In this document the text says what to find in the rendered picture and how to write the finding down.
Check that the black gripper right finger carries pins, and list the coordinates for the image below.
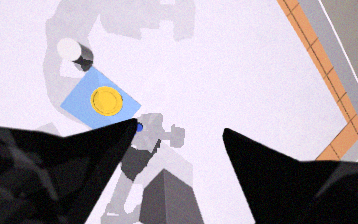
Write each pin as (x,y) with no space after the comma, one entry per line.
(278,188)

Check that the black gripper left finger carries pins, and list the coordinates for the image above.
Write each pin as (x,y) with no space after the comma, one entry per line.
(74,169)

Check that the yellow plate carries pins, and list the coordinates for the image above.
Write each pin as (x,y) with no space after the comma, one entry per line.
(106,101)

